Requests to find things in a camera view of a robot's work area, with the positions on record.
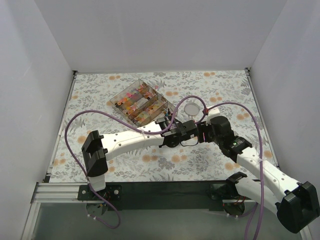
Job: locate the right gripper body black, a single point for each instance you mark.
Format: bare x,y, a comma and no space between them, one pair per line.
202,130

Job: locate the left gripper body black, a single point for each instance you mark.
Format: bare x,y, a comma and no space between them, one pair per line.
189,128

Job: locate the clear compartment candy box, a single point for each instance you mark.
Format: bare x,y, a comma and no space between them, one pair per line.
140,104

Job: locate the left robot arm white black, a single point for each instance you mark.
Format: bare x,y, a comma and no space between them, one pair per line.
98,148

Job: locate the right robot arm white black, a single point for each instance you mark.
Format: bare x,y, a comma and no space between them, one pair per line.
296,203

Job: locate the round metal jar lid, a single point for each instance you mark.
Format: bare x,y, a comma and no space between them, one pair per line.
191,109

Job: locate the floral table mat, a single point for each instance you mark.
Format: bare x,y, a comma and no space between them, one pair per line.
89,108

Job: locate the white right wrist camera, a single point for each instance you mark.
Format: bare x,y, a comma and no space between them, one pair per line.
212,113

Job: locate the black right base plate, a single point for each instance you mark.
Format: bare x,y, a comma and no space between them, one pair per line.
232,202

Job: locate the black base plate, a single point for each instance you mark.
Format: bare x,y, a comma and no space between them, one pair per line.
112,193
232,202

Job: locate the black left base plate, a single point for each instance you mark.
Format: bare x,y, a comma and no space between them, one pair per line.
112,193

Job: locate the aluminium frame rail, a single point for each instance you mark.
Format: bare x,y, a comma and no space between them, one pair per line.
52,193

